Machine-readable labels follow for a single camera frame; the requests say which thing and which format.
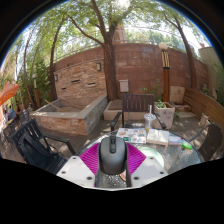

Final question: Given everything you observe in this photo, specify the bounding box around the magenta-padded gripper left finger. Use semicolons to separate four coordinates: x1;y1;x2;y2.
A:
56;142;101;188

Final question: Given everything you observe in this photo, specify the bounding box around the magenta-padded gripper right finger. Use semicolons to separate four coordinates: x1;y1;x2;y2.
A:
124;142;169;188

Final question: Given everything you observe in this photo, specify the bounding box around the dark grey computer mouse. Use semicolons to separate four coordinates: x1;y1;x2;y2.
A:
98;134;128;176

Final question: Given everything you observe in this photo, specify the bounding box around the colourful picture magazine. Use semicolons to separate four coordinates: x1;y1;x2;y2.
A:
115;127;148;145

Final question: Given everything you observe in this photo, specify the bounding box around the white book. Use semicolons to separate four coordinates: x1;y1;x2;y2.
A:
146;128;170;146

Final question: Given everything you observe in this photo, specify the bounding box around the clear plastic cup with straw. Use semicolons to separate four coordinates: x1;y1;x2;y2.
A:
143;104;157;134

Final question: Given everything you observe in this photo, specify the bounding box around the stone raised basin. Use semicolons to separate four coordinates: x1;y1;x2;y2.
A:
30;94;109;136

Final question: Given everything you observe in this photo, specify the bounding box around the black slatted chair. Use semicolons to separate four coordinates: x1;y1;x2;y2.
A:
9;118;77;174

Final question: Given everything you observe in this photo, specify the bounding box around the empty concrete planter box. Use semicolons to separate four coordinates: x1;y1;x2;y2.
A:
103;99;124;122

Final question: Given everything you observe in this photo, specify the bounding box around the concrete planter with plant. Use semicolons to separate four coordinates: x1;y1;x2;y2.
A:
153;99;176;130

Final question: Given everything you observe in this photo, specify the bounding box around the dark wooden slatted chair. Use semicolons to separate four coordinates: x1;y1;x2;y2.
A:
110;93;168;133

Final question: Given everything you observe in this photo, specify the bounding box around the white utility box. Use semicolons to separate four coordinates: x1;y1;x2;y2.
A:
119;79;130;94

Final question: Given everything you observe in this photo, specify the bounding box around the brown wicker chair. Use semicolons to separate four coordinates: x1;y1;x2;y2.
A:
189;122;224;163

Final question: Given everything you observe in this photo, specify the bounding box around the curved wooden bench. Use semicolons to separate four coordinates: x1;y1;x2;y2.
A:
183;87;224;131

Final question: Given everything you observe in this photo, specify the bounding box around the forked tree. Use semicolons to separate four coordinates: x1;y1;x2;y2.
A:
66;0;134;103

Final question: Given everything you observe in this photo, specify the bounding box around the thin curved tree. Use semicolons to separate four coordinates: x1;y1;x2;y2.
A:
49;13;68;101

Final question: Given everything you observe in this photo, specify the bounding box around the orange parasol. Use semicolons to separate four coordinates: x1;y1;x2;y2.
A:
0;82;21;107

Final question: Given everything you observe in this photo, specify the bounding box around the slender leaning tree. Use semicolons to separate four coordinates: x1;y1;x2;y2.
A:
163;13;198;89

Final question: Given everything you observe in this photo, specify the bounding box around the short garden lamp post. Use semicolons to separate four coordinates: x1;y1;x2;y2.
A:
31;73;42;108

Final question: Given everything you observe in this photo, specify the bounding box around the wooden garden lamp post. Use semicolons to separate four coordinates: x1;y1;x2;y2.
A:
158;41;172;103

